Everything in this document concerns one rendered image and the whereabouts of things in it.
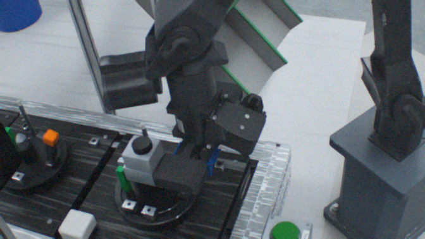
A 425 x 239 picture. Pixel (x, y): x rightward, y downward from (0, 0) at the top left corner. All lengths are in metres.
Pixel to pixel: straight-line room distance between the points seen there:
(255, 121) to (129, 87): 0.16
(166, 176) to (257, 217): 0.23
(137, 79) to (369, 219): 0.43
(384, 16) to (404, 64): 0.08
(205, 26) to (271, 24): 0.55
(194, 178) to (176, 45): 0.16
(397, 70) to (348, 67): 0.58
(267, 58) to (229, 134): 0.39
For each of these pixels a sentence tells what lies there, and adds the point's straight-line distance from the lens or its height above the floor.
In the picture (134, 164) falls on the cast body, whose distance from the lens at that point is 0.72.
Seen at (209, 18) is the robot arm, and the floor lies 1.33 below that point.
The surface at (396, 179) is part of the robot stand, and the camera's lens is 0.70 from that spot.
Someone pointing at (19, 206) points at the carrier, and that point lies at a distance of 0.88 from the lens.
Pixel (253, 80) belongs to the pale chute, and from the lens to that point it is 0.92.
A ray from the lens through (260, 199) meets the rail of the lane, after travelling 0.80.
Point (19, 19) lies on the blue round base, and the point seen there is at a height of 0.90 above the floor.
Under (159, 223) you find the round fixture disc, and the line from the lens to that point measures 0.75.
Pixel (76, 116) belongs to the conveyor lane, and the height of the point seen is 0.96.
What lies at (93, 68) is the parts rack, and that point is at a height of 1.05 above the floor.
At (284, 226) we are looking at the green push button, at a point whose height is 0.97.
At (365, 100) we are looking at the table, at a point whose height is 0.86.
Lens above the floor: 1.59
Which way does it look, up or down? 43 degrees down
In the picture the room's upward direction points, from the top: 9 degrees counter-clockwise
